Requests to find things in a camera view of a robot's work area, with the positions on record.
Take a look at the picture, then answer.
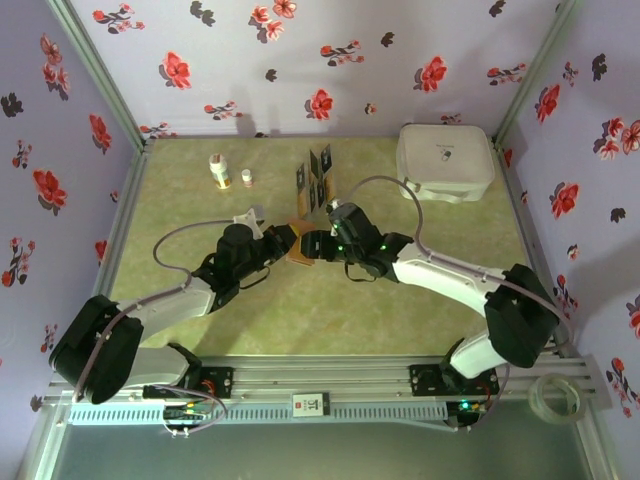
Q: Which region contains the clear acrylic card stand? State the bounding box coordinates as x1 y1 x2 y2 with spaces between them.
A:
294 144 339 224

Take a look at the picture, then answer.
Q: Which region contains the white label card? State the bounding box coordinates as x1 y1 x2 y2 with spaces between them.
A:
291 392 331 419

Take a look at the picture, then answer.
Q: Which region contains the large white pill bottle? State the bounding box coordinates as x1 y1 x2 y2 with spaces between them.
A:
207 153 234 191

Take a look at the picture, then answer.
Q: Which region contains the white zipped storage case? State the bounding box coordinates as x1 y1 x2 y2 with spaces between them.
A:
395 123 497 205

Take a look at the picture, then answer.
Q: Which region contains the clear tape roll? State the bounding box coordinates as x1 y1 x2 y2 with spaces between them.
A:
528 372 589 426

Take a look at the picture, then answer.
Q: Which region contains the grey right arm cable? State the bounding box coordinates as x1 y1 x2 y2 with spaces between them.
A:
344 175 571 432

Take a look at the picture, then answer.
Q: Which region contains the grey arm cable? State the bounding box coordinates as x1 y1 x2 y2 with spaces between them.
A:
74 218 239 401
344 175 571 432

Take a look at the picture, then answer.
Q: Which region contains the grey left arm cable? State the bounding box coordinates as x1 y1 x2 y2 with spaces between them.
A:
74 218 239 401

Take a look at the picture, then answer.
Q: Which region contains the aluminium table side rail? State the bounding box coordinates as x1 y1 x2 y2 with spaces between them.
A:
492 139 576 359
92 142 154 301

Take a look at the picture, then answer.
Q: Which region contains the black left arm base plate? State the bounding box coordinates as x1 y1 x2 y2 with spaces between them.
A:
142 366 236 401

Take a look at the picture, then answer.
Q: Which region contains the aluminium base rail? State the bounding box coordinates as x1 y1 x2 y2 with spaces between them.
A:
42 353 612 426

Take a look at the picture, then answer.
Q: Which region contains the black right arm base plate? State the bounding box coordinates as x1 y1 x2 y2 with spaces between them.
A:
408 363 500 399

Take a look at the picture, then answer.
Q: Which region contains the white slotted cable duct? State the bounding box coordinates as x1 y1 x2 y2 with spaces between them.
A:
67 401 450 427

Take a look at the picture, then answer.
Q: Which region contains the aluminium frame post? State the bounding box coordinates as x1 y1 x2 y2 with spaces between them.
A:
44 0 156 151
492 0 584 146

